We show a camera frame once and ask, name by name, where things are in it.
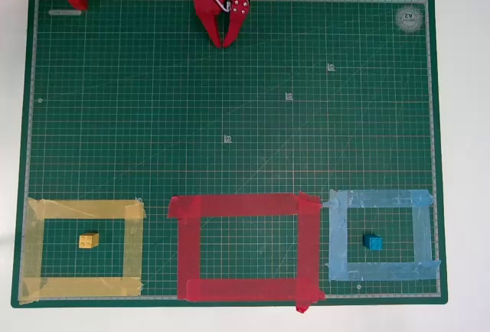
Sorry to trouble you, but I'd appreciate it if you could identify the red tape square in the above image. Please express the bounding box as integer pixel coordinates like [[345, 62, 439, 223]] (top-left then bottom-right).
[[167, 190, 326, 314]]

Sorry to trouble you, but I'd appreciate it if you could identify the yellow toy brick cube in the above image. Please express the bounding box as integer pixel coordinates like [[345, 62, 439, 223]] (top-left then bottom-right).
[[78, 232, 100, 249]]

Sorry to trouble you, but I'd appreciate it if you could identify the blue toy brick cube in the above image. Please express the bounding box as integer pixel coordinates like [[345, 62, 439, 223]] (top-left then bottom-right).
[[362, 233, 384, 252]]

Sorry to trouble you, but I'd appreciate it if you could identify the green cutting mat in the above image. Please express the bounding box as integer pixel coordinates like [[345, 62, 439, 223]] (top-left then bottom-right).
[[10, 0, 449, 309]]

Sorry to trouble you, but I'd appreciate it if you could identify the blue tape square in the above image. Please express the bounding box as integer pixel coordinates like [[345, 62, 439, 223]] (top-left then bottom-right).
[[322, 188, 442, 282]]

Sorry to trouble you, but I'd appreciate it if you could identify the yellow tape square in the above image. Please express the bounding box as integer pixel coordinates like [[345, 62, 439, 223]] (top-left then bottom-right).
[[18, 197, 147, 305]]

